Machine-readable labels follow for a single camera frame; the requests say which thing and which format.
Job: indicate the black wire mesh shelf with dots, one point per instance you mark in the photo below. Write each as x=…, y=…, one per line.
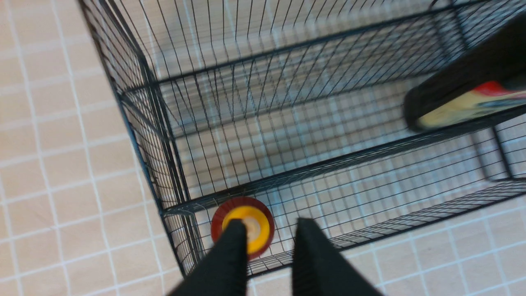
x=299, y=104

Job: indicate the dark vinegar bottle gold cap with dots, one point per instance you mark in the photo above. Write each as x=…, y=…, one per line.
x=487, y=79

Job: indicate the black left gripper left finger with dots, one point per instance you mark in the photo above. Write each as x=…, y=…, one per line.
x=223, y=272

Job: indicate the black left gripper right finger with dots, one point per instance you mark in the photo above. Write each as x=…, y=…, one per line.
x=318, y=269

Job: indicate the red sauce bottle yellow cap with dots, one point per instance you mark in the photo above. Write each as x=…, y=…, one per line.
x=256, y=217

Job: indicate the checkered beige tablecloth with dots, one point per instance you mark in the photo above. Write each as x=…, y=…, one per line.
x=78, y=219

